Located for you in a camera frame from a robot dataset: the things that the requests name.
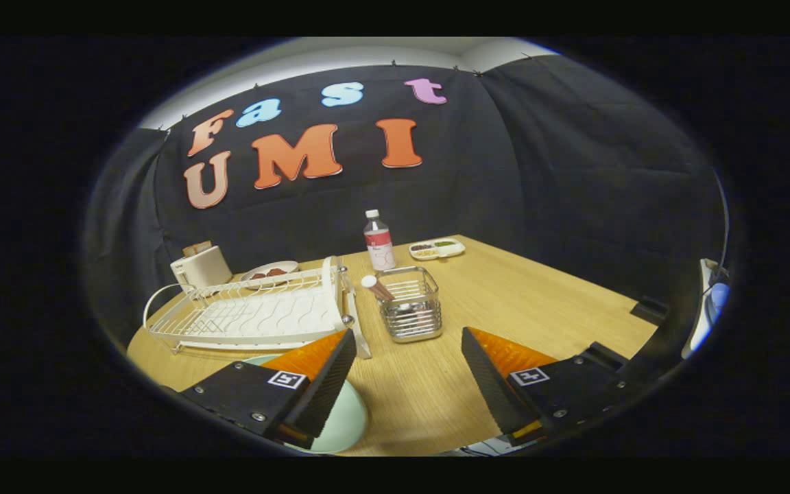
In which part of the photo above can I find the silver wire basket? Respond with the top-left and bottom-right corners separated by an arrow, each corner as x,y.
374,266 -> 444,344

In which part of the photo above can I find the mint green plate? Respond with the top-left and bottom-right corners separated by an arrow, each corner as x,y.
241,353 -> 370,455

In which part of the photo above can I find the clear bottle with red label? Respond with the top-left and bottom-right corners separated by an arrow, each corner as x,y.
363,209 -> 397,272

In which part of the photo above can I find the thin grey pole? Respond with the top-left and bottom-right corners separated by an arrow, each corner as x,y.
714,172 -> 730,275

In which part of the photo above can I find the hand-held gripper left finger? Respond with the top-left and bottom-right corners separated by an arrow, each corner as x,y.
181,328 -> 358,450

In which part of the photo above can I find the blue round object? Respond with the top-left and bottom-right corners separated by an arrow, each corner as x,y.
707,283 -> 732,323

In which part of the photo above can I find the black clamp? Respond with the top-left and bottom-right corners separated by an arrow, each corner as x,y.
632,296 -> 670,326

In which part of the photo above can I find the white divided condiment dish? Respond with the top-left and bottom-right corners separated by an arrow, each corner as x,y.
409,237 -> 466,261

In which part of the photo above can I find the white plate with meat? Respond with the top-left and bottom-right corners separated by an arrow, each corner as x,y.
241,260 -> 300,283

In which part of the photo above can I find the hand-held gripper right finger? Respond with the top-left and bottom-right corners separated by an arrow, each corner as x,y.
462,327 -> 643,447

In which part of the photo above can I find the spoon with white-tipped handle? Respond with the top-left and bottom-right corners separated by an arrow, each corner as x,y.
361,274 -> 413,313

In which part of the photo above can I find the white toaster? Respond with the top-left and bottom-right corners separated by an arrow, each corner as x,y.
170,245 -> 233,292

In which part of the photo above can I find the black backdrop cloth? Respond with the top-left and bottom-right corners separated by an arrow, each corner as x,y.
86,55 -> 728,344

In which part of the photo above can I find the white wire dish rack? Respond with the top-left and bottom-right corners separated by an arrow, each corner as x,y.
143,256 -> 373,360

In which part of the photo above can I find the white sheet object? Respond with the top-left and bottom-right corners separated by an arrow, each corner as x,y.
682,257 -> 732,361

